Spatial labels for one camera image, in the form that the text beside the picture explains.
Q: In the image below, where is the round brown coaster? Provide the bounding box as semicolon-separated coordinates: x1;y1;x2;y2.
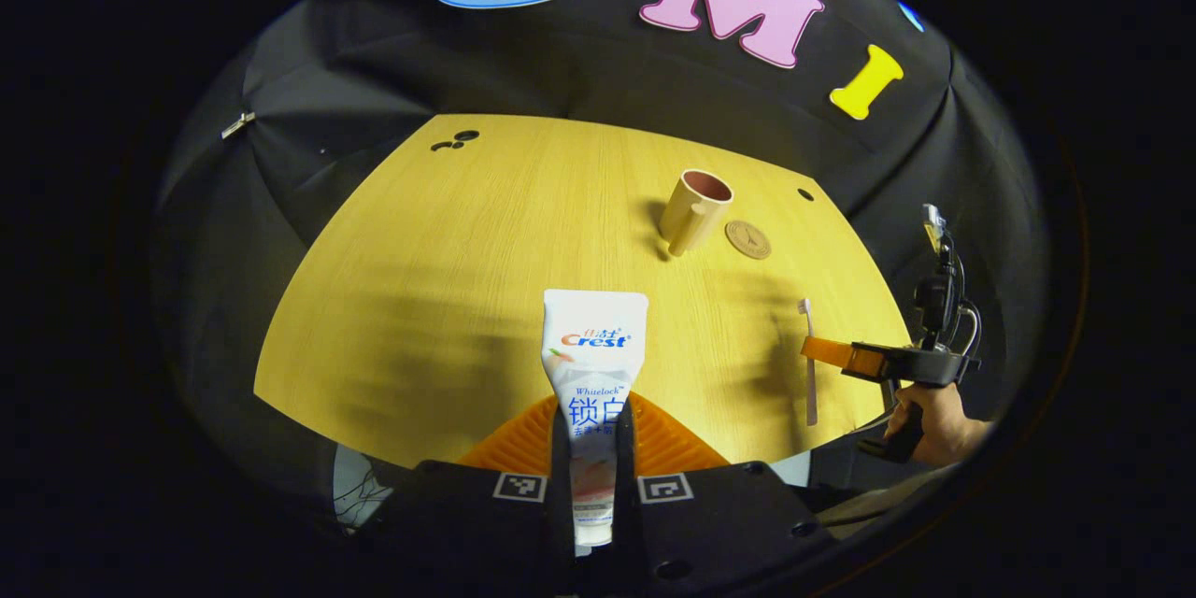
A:
724;220;774;261

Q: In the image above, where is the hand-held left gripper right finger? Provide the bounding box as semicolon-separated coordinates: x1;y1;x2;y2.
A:
617;392;839;598

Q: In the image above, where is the beige cup with handle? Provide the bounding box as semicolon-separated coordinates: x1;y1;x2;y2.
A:
658;169;735;259

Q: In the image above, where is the pale pink toothbrush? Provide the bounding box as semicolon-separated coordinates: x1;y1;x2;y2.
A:
796;298;820;427

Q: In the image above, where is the black backdrop cloth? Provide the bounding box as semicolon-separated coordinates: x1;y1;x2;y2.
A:
154;0;1052;524

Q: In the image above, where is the wooden desktop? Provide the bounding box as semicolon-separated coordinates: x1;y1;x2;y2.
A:
254;114;912;468

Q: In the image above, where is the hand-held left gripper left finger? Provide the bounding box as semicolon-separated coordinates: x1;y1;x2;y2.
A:
374;392;573;598

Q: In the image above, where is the white toothpaste tube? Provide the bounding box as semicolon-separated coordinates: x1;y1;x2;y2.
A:
542;289;650;548

